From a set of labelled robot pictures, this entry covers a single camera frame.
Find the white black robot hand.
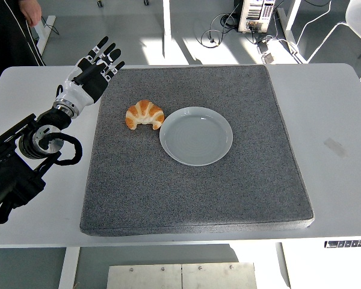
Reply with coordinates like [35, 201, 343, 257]
[54, 36, 126, 115]

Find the golden brown croissant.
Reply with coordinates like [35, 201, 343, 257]
[125, 99, 165, 131]

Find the round grey plate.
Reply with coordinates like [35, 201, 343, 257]
[159, 106, 234, 167]

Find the grey metal plate with screws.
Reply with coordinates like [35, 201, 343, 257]
[106, 262, 258, 289]

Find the white desk foot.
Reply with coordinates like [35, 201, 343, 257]
[32, 14, 57, 57]

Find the person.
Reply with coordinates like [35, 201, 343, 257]
[0, 0, 46, 99]

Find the person's hand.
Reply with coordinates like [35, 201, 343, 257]
[19, 0, 43, 28]

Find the grey speckled mat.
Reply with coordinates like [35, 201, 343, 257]
[79, 64, 315, 237]

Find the white table leg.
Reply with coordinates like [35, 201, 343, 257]
[274, 242, 292, 289]
[57, 246, 82, 289]

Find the white computer tower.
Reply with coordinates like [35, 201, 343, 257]
[237, 0, 276, 34]

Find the white power strip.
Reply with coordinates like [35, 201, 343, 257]
[256, 36, 302, 64]

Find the white slanted desk leg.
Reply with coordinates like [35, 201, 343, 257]
[276, 0, 308, 63]

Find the white chair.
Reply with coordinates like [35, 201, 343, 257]
[294, 0, 361, 82]

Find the black table control panel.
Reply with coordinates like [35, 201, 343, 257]
[324, 239, 361, 250]

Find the black floor cable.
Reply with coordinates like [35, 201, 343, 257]
[200, 5, 240, 49]

